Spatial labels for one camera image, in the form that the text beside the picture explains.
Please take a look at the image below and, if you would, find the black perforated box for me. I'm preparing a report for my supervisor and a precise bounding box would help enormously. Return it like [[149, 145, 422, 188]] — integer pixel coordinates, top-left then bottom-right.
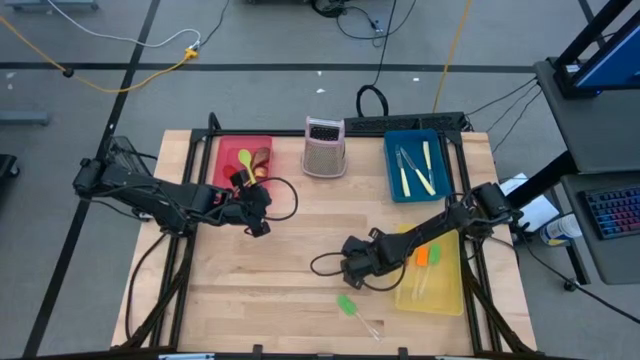
[[343, 111, 467, 134]]

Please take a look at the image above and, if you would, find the dark brown wooden spoon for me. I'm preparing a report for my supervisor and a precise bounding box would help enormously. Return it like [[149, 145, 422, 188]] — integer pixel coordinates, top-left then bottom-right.
[[251, 146, 272, 170]]

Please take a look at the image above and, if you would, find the pink metal box grater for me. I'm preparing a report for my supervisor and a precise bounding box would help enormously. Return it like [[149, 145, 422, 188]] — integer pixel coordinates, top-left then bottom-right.
[[301, 115, 348, 179]]

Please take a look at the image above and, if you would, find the black table frame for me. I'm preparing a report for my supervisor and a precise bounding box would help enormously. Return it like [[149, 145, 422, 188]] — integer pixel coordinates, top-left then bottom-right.
[[122, 111, 539, 357]]

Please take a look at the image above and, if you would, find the grey computer desk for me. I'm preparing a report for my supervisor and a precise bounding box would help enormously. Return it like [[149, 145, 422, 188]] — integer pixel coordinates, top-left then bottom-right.
[[533, 57, 640, 286]]

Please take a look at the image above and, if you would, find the white floor cable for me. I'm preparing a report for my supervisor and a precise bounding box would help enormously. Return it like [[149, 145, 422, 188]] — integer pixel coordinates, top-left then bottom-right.
[[47, 0, 203, 50]]

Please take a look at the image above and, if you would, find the blue screen computer monitor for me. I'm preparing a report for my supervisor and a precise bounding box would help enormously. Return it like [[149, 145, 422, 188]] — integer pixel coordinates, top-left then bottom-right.
[[572, 9, 640, 94]]

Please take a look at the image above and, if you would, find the orange spatula clear handle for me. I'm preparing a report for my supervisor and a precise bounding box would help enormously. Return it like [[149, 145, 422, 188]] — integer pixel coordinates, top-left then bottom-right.
[[410, 245, 430, 302]]

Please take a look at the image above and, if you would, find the black desk cable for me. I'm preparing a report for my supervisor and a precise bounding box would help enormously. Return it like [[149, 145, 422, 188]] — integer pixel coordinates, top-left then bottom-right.
[[517, 234, 640, 327]]

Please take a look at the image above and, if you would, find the black caster base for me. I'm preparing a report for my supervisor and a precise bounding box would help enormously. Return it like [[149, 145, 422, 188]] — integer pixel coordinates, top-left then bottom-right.
[[0, 153, 21, 180]]

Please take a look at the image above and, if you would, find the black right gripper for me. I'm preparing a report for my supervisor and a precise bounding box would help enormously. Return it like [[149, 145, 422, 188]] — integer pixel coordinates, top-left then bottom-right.
[[341, 227, 404, 290]]

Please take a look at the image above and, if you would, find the white plastic bottle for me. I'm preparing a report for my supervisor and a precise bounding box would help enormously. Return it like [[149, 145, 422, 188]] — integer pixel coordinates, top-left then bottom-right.
[[539, 213, 584, 247]]

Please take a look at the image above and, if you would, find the yellow floor cable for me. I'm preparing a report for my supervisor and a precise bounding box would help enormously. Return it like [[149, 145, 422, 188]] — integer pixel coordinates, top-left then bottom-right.
[[0, 14, 200, 95]]

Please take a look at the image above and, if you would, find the pink plastic bin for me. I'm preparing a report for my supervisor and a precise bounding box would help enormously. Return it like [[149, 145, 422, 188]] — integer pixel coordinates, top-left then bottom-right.
[[212, 135, 274, 192]]

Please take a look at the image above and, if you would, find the black floor cable bundle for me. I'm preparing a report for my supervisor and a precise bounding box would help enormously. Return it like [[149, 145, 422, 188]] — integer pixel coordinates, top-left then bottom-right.
[[309, 0, 419, 49]]

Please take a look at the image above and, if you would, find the black hanging cable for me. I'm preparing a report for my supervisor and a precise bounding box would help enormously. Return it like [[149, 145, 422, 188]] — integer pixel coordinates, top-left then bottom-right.
[[355, 0, 400, 119]]

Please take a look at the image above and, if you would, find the blue plastic bin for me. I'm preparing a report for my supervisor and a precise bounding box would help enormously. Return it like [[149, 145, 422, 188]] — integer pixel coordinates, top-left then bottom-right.
[[383, 128, 454, 204]]

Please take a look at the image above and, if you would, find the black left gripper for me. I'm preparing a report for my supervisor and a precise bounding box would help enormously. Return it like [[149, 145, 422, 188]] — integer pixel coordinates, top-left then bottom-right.
[[219, 169, 274, 239]]

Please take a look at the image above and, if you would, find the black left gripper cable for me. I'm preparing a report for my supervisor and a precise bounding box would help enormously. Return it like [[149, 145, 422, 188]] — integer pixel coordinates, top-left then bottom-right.
[[259, 176, 300, 223]]

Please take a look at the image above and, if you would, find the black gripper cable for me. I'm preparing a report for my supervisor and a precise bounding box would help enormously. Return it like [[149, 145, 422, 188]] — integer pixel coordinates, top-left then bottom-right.
[[309, 249, 407, 293], [259, 176, 300, 223]]

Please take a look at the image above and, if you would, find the yellow plastic bin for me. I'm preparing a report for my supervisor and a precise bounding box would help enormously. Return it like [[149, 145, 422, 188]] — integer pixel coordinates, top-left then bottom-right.
[[393, 223, 465, 317]]

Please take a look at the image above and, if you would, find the backlit computer keyboard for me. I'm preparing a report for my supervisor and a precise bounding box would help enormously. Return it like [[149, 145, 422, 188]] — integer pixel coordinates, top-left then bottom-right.
[[583, 185, 640, 242]]

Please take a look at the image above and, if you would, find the yellow hanging cable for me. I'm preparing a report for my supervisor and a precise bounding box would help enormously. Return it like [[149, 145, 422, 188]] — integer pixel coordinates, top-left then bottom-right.
[[432, 0, 474, 114]]

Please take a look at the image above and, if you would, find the green silicone spoon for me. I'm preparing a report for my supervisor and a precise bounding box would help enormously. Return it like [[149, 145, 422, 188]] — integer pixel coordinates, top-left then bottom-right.
[[237, 148, 258, 186]]

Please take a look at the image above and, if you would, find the white paper sheet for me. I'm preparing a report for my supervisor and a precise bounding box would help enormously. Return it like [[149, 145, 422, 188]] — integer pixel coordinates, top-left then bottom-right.
[[499, 172, 562, 234]]

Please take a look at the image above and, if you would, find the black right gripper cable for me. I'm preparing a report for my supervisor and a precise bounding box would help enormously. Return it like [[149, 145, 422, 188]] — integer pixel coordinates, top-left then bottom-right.
[[309, 249, 407, 293]]

